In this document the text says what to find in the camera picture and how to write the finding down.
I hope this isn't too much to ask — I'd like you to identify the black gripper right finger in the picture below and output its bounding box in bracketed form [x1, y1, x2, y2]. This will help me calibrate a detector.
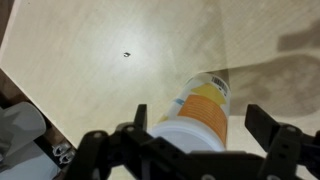
[244, 103, 320, 180]

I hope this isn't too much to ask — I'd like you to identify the white printed can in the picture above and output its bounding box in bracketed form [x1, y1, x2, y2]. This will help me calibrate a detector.
[156, 72, 232, 148]

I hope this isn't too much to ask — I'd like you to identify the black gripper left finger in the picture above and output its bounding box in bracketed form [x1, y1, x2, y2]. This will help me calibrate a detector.
[64, 103, 155, 180]

